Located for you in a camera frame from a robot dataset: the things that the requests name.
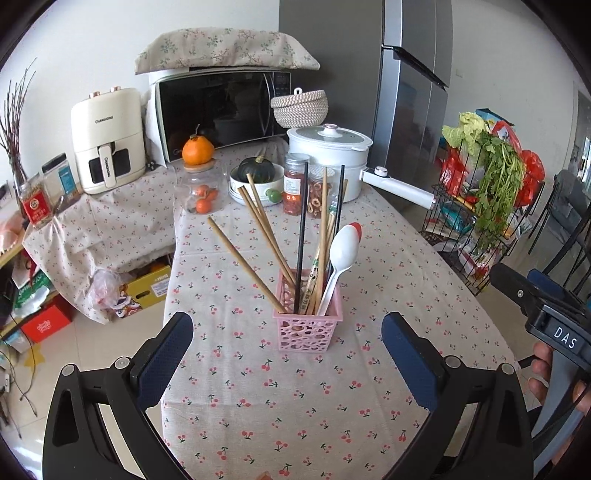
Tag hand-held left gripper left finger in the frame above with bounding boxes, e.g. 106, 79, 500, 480
42, 311, 195, 480

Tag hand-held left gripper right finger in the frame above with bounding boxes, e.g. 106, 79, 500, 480
381, 311, 534, 480

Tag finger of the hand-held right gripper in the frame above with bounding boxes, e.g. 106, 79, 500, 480
527, 268, 591, 311
489, 262, 540, 318

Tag pink perforated plastic basket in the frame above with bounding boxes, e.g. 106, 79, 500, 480
272, 270, 343, 354

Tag wooden chopstick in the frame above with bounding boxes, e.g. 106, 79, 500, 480
238, 185, 296, 289
316, 167, 329, 278
207, 215, 288, 315
246, 173, 296, 282

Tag red-tipped white spoon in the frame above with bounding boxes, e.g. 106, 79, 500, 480
345, 222, 363, 259

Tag black chopstick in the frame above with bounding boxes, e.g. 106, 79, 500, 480
293, 161, 309, 315
327, 164, 346, 278

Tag person's right hand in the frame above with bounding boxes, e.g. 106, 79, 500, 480
527, 342, 555, 404

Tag yellow cardboard box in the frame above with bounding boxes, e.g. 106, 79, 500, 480
124, 264, 172, 310

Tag pile of food packets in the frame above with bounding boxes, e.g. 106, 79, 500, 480
425, 198, 522, 282

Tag dark grey chair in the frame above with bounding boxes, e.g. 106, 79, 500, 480
529, 170, 591, 296

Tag clear plastic bag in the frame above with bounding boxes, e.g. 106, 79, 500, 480
87, 269, 132, 319

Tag green leafy herbs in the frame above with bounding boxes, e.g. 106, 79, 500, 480
471, 131, 527, 250

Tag red plastic bag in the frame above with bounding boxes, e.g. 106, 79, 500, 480
519, 150, 546, 208

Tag red snack packet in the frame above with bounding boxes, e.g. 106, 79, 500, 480
441, 148, 476, 197

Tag red box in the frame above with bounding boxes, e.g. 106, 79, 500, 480
21, 305, 75, 344

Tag cherry print cloth cover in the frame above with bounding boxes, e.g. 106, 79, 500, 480
22, 161, 178, 324

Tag green and white bag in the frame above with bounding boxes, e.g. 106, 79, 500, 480
11, 270, 56, 319

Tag colourful carton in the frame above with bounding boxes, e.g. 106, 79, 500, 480
475, 108, 515, 144

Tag napa cabbage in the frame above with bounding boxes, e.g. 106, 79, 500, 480
442, 112, 490, 153

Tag glass jar with wooden lid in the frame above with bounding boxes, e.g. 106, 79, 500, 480
178, 159, 221, 215

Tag jar of dried fruit rings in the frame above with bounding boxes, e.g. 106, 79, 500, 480
307, 165, 342, 220

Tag white bowl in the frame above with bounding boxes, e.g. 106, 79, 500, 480
229, 162, 286, 206

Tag pale pink bag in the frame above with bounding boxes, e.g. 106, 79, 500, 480
0, 217, 26, 254

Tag grey refrigerator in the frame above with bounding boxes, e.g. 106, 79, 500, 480
279, 0, 453, 185

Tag jar of red goji berries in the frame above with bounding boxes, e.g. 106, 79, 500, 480
283, 153, 311, 215

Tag glass jar with red label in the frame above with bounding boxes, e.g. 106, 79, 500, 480
18, 173, 54, 229

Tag clear container with black lid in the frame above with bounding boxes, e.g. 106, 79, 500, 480
41, 153, 77, 204

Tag dark green pumpkin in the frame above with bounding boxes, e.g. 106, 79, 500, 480
236, 155, 277, 184

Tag large orange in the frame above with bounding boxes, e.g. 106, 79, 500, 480
181, 124, 216, 166

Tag white electric pot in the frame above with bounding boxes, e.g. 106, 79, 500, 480
286, 124, 437, 210

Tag cream air fryer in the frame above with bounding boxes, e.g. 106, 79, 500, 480
70, 87, 147, 195

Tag black microwave oven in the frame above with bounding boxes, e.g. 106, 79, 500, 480
148, 68, 293, 166

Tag dry bare branches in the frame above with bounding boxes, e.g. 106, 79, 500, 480
0, 58, 38, 185

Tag white woven basket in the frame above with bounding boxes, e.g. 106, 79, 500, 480
270, 89, 329, 129

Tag floral cloth cover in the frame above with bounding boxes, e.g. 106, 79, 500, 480
134, 28, 321, 75

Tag black wire rack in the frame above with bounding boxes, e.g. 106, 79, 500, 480
418, 134, 546, 296

